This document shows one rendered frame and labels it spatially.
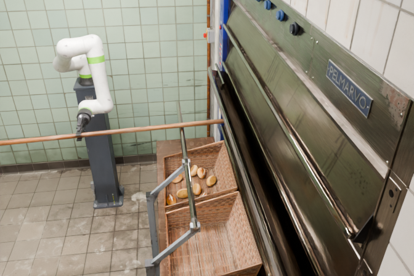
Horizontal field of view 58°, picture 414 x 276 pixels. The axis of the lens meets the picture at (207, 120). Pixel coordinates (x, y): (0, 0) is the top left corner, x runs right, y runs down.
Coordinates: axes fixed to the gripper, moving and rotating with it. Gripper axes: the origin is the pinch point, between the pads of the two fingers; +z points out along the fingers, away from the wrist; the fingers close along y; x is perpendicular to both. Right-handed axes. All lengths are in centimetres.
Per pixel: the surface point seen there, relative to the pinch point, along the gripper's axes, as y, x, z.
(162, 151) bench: 60, -50, -59
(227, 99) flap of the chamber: -23, -90, 10
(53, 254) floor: 118, 41, -12
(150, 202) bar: 27, -41, 37
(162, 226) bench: 59, -46, 25
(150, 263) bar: 22, -40, 84
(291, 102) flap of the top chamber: -62, -98, 87
